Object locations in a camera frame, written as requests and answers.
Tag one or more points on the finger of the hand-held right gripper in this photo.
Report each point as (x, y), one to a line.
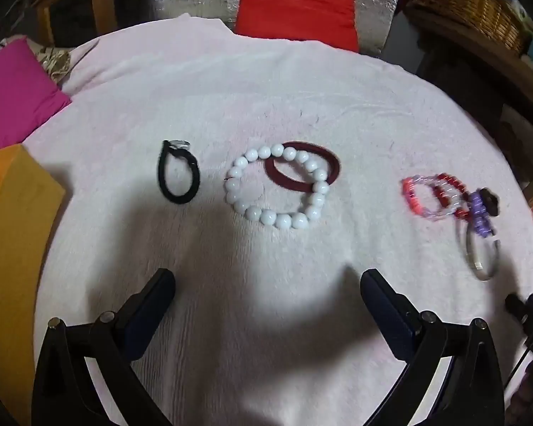
(531, 308)

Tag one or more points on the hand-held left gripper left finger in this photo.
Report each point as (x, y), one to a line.
(145, 319)

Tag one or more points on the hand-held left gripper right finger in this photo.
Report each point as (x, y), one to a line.
(387, 317)

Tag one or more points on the silver bangle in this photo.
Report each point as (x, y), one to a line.
(482, 270)

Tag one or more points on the orange box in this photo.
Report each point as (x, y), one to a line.
(9, 230)

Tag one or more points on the purple bead hair ornament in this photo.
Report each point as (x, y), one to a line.
(477, 206)

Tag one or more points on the wooden shelf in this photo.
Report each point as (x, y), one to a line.
(506, 80)

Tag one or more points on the pale pink towel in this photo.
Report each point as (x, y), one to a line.
(257, 97)

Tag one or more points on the magenta cushion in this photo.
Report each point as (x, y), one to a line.
(13, 93)

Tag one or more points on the patterned beige cloth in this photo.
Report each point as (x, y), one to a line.
(55, 62)

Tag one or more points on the wicker basket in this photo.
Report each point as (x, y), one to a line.
(479, 4)

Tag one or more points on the red cushion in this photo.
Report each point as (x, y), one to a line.
(293, 4)

